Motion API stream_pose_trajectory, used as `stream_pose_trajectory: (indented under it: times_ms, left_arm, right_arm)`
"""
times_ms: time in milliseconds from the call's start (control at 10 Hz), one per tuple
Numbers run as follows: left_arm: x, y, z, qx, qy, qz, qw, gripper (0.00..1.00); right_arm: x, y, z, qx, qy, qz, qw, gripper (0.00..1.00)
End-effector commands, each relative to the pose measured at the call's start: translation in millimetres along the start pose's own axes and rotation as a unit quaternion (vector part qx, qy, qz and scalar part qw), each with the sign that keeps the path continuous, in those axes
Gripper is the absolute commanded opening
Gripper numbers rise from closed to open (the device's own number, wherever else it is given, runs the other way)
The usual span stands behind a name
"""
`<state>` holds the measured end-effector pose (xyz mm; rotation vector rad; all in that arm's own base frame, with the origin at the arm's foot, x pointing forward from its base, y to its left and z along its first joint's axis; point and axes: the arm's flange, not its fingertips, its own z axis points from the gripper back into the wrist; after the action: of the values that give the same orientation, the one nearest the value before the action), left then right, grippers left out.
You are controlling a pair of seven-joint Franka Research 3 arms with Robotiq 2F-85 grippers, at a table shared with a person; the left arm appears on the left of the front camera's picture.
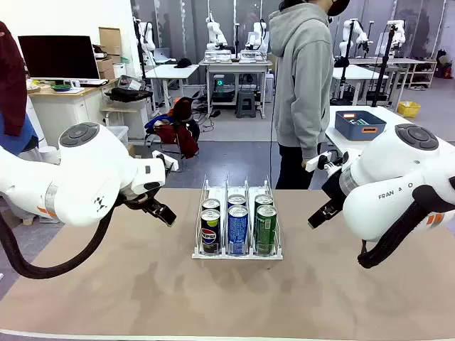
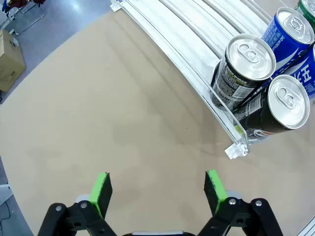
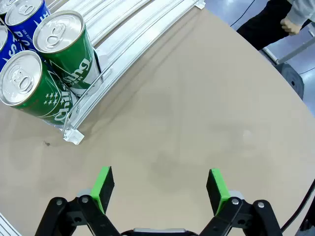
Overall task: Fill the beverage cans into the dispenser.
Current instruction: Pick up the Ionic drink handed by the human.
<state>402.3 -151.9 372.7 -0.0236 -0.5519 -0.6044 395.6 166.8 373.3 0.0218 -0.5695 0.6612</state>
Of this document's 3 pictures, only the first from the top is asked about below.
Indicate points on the blue beverage can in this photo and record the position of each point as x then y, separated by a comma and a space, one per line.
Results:
236, 199
237, 231

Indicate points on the person in grey hoodie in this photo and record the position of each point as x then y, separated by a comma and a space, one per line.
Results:
302, 71

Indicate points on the large white table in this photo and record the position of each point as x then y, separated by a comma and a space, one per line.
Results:
331, 122

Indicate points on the black computer monitor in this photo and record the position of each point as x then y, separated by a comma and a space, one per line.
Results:
58, 57

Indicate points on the computer tower with green light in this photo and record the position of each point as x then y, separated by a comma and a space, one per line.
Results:
223, 89

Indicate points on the small white table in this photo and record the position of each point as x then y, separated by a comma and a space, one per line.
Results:
170, 72

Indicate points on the bystander in dark red top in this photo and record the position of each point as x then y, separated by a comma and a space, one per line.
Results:
12, 78

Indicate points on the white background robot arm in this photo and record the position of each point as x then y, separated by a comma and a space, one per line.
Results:
146, 35
352, 35
257, 35
397, 33
216, 32

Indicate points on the black face mask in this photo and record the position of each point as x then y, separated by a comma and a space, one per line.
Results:
337, 7

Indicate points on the green cider can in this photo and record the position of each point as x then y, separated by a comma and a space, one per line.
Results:
266, 231
359, 122
263, 199

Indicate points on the grey plastic stool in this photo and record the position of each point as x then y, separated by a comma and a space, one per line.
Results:
246, 103

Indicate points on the black cap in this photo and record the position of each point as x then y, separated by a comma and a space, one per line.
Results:
183, 63

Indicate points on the wooden storage shelf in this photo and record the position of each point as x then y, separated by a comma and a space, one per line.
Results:
423, 62

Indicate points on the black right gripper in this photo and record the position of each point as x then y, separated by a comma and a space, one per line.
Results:
336, 190

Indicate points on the yellow plastic crate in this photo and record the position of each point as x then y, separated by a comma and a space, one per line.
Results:
409, 109

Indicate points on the person's right forearm grey sleeve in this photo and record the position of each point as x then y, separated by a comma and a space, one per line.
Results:
314, 135

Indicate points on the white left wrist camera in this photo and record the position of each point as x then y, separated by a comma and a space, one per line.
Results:
165, 161

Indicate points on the small brown cardboard box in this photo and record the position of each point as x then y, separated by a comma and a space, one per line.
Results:
109, 39
106, 67

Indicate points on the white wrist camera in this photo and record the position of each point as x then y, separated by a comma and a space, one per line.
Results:
165, 161
320, 161

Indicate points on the clear plastic storage box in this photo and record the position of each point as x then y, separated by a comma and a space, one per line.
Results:
119, 135

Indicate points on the person's right hand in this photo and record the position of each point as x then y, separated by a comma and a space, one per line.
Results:
305, 164

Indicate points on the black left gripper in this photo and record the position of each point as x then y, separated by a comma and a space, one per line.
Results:
138, 200

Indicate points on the clear acrylic can rack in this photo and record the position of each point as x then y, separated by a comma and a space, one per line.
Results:
238, 256

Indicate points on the black tripod stand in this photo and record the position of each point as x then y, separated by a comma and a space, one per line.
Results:
344, 71
383, 71

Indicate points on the green tray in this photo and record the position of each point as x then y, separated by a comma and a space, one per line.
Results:
61, 87

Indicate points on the silver can left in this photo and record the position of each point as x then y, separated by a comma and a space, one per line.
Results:
211, 203

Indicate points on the black Pepsi can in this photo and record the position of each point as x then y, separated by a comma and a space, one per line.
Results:
210, 232

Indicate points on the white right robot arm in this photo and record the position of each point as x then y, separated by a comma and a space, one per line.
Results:
384, 170

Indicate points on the black bag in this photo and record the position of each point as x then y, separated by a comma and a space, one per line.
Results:
128, 94

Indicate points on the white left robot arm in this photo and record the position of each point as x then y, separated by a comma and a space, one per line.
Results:
89, 170

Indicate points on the white desk with wooden top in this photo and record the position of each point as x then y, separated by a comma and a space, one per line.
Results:
60, 106

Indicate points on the metal frame chair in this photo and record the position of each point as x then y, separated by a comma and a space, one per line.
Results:
170, 167

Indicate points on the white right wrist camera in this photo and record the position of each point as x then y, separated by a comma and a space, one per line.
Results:
320, 161

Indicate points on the grey metal workbench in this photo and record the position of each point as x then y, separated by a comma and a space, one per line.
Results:
234, 65

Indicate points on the white background table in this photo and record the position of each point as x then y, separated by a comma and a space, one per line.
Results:
359, 72

